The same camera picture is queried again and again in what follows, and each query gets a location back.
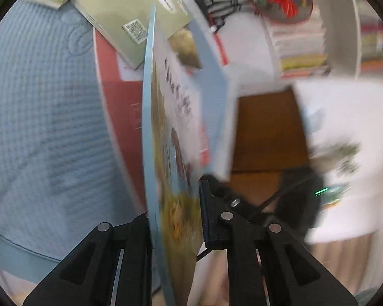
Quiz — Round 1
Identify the pale green back cover book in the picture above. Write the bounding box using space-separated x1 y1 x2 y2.
73 0 191 69

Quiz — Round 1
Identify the potted green plant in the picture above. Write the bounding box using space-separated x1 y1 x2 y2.
332 142 360 176

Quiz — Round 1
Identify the brown wooden door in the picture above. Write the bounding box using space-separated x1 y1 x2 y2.
228 86 311 207

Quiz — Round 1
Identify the light blue table mat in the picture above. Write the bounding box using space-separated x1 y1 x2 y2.
0 0 141 283

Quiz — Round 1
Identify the white bookshelf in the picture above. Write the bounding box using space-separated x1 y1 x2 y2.
195 0 383 86

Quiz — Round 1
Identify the salmon red poetry book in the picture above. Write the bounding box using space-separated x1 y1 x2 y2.
92 28 147 213

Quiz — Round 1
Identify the round embroidered fan on stand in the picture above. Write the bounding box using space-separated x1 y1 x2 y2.
194 0 314 33

